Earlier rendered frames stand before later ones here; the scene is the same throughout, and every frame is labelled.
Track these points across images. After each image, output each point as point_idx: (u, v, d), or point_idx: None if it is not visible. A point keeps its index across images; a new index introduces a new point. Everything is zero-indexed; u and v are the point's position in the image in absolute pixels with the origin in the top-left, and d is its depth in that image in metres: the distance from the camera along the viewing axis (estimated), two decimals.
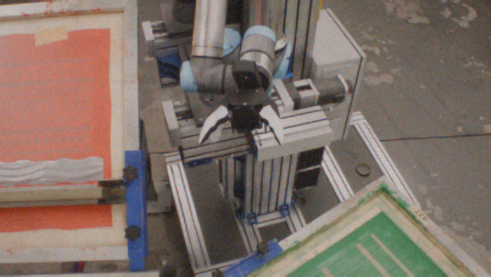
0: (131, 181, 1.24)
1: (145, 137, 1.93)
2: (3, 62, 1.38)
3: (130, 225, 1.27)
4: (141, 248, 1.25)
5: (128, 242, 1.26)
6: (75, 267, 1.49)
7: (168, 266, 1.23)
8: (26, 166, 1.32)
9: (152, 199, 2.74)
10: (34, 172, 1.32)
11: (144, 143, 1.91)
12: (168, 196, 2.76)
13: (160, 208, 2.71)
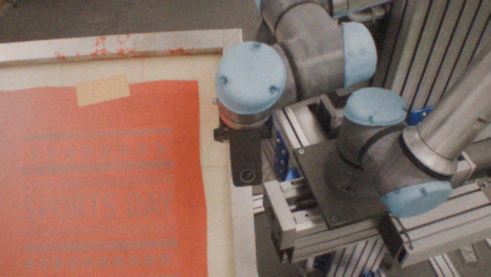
0: None
1: None
2: (28, 133, 0.88)
3: None
4: None
5: None
6: None
7: None
8: None
9: None
10: None
11: None
12: None
13: None
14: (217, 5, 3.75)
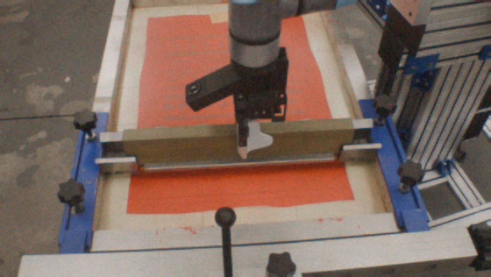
0: (387, 116, 0.85)
1: None
2: (172, 36, 1.16)
3: (392, 181, 0.80)
4: (420, 208, 0.75)
5: (396, 203, 0.77)
6: None
7: (473, 228, 0.71)
8: None
9: None
10: None
11: None
12: None
13: None
14: None
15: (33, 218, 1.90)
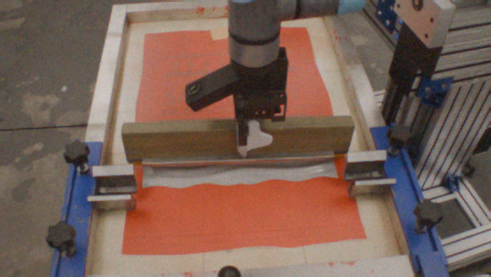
0: (402, 148, 0.79)
1: None
2: (170, 54, 1.09)
3: (407, 220, 0.74)
4: (437, 251, 0.69)
5: (412, 245, 0.71)
6: None
7: None
8: None
9: None
10: (224, 166, 0.86)
11: None
12: None
13: None
14: None
15: (29, 235, 1.84)
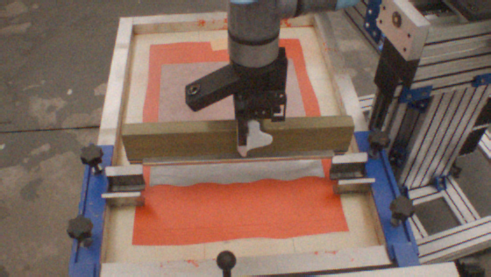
0: (380, 151, 0.89)
1: None
2: None
3: (385, 215, 0.84)
4: (410, 242, 0.79)
5: (388, 237, 0.81)
6: None
7: (461, 261, 0.75)
8: None
9: None
10: (223, 167, 0.97)
11: None
12: None
13: None
14: None
15: (38, 231, 1.94)
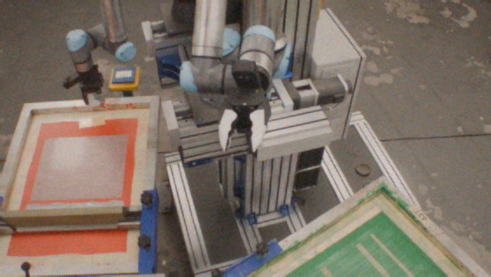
0: (146, 205, 1.50)
1: None
2: None
3: None
4: (150, 260, 1.40)
5: (139, 257, 1.42)
6: None
7: (174, 273, 1.36)
8: (59, 206, 1.59)
9: None
10: None
11: None
12: (168, 196, 2.76)
13: (160, 208, 2.71)
14: None
15: None
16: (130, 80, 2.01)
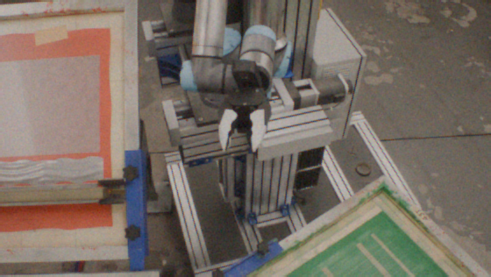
0: (131, 181, 1.24)
1: (145, 137, 1.93)
2: None
3: (130, 225, 1.27)
4: (141, 248, 1.25)
5: (129, 242, 1.26)
6: (75, 267, 1.49)
7: (168, 266, 1.23)
8: (26, 166, 1.32)
9: (152, 199, 2.74)
10: (34, 172, 1.32)
11: (144, 143, 1.91)
12: (168, 196, 2.76)
13: (160, 208, 2.71)
14: None
15: None
16: None
